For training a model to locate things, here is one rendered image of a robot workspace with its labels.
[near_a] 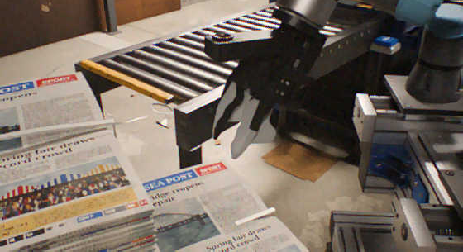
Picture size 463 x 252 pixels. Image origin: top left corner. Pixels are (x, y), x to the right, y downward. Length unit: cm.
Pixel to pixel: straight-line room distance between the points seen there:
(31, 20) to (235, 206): 376
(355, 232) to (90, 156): 128
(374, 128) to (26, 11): 358
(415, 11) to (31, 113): 51
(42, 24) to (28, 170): 395
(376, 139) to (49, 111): 92
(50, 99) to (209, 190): 33
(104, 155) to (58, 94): 19
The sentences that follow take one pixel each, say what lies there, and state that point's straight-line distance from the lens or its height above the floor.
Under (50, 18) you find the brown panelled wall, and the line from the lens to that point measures 445.
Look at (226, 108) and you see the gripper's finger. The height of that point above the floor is 103.
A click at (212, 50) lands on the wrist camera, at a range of 55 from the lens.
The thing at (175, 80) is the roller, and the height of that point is 79.
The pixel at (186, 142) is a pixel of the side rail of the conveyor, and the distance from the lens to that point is 118.
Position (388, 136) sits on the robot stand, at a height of 71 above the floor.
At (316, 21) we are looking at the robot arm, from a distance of 59.
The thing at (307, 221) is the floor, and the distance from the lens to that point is 201.
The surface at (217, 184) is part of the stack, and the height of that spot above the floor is 83.
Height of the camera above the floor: 132
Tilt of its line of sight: 29 degrees down
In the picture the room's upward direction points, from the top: straight up
